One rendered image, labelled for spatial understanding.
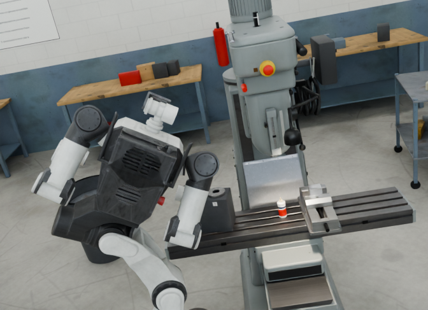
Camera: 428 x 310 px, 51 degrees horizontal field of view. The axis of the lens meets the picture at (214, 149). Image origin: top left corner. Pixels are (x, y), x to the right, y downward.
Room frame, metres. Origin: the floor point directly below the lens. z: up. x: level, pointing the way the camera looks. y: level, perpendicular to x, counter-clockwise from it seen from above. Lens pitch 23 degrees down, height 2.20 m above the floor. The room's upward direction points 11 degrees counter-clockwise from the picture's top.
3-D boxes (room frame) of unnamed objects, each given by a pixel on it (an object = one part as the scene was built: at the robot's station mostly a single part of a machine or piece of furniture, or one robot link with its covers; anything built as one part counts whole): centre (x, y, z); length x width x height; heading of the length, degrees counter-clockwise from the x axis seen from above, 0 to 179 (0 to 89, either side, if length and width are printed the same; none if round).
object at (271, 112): (1.84, -0.27, 1.45); 0.04 x 0.04 x 0.21; 86
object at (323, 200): (1.88, -0.45, 1.03); 0.12 x 0.06 x 0.04; 86
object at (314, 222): (1.91, -0.45, 0.99); 0.35 x 0.15 x 0.11; 176
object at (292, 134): (1.72, -0.33, 1.46); 0.07 x 0.07 x 0.06
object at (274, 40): (1.97, -0.28, 1.81); 0.47 x 0.26 x 0.16; 176
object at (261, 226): (1.95, -0.29, 0.90); 1.24 x 0.23 x 0.08; 86
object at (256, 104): (1.96, -0.28, 1.47); 0.21 x 0.19 x 0.32; 86
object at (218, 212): (1.99, 0.08, 1.04); 0.22 x 0.12 x 0.20; 74
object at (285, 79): (1.99, -0.28, 1.68); 0.34 x 0.24 x 0.10; 176
